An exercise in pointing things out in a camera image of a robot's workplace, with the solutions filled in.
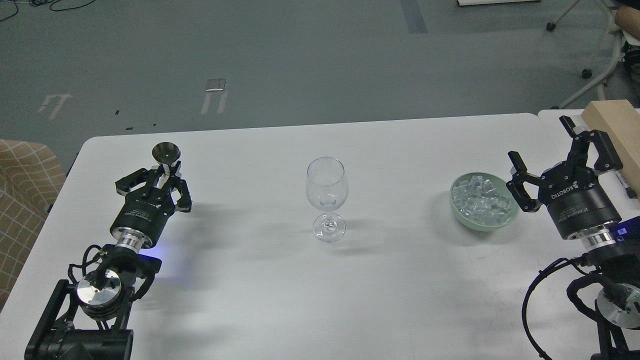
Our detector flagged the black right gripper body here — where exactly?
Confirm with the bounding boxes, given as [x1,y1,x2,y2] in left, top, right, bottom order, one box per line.
[542,161,622,240]

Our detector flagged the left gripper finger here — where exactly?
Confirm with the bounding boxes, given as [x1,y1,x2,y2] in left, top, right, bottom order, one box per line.
[115,168,163,197]
[162,161,193,214]

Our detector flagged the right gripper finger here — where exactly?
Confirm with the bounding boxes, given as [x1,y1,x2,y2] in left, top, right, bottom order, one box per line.
[559,115,624,176]
[506,151,548,213]

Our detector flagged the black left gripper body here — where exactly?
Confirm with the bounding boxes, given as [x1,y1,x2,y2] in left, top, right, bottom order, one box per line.
[110,186,175,249]

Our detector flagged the steel jigger measuring cup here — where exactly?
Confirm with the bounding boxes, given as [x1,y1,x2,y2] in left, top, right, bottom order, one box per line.
[151,142,181,189]

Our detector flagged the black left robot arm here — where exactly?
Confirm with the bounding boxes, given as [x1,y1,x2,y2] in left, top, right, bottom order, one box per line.
[23,155,192,360]

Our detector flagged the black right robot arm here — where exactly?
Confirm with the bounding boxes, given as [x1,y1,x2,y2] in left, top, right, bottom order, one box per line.
[506,115,640,360]

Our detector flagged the green bowl of ice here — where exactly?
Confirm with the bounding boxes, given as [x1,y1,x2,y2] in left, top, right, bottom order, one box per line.
[448,172,521,232]

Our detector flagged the clear wine glass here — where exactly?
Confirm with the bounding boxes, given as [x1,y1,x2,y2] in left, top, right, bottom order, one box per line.
[305,156,349,243]

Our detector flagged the black marker pen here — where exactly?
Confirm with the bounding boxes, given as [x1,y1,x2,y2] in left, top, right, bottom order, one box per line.
[615,170,638,199]

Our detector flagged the light wooden block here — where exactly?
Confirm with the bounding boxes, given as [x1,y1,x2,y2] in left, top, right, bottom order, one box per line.
[581,99,640,192]

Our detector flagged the seated person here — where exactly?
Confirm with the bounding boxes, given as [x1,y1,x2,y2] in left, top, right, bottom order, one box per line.
[614,0,640,96]

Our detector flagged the white office chair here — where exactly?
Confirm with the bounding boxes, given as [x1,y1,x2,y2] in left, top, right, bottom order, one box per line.
[551,0,626,110]

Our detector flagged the black floor cables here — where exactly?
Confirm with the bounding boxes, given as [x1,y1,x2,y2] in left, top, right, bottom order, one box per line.
[0,0,96,22]

